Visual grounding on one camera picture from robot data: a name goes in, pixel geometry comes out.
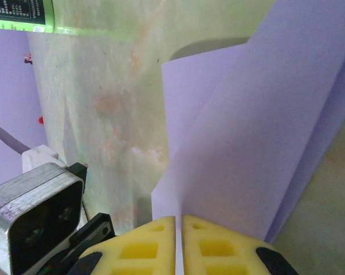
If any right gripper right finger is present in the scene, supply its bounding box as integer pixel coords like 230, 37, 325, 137
182, 214, 298, 275

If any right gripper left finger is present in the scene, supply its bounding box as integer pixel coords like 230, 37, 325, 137
68, 216, 176, 275

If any green bottle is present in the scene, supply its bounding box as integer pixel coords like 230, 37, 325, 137
0, 0, 56, 34

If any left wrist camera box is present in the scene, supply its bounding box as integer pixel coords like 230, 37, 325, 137
0, 145, 89, 275

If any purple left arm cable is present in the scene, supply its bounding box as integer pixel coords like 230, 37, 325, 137
0, 122, 32, 157

